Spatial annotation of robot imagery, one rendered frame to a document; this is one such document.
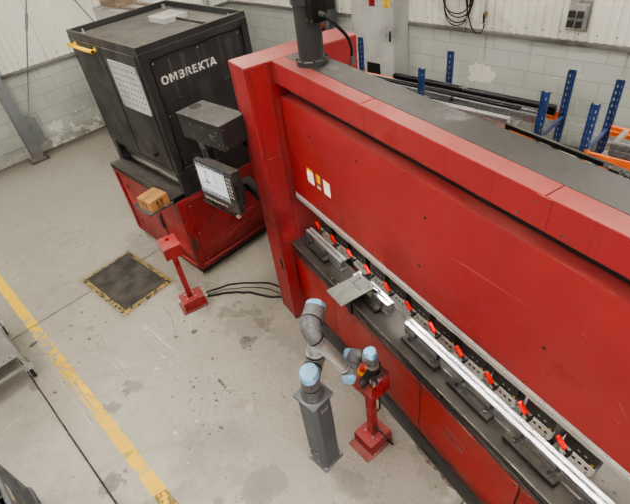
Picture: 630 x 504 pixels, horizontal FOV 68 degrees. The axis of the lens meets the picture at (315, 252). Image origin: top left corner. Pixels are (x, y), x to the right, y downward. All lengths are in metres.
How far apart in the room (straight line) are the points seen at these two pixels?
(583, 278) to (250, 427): 2.73
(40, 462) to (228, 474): 1.48
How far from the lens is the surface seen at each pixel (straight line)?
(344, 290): 3.18
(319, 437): 3.22
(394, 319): 3.16
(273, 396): 3.95
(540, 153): 1.99
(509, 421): 2.71
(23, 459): 4.51
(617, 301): 1.81
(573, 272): 1.85
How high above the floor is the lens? 3.25
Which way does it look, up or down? 40 degrees down
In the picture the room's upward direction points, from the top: 9 degrees counter-clockwise
